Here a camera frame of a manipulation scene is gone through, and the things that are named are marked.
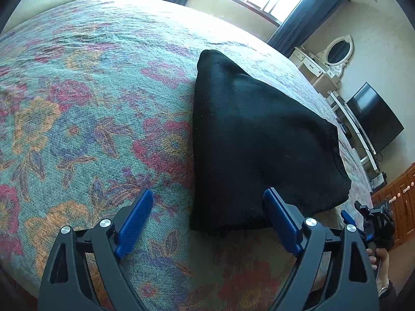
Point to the person's right hand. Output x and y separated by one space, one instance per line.
382 265

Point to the cream leather headboard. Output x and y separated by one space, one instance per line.
42 9

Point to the floral bed blanket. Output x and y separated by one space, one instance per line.
81 103

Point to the cream dressing table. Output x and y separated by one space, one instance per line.
313 68

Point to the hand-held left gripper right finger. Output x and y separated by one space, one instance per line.
282 223

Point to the oval ornate mirror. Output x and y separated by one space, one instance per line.
338 51

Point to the wooden cabinet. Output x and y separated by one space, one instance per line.
402 201

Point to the silver wristwatch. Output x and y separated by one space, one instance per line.
383 291

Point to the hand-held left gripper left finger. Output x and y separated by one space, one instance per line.
141 218

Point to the black set-top box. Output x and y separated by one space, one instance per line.
378 181

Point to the white television stand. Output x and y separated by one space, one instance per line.
353 126

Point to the black pants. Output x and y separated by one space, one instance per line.
259 136

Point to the person's right forearm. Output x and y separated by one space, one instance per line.
390 299

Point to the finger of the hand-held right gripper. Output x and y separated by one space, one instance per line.
362 210
348 217

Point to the black flat television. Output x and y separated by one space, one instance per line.
373 120

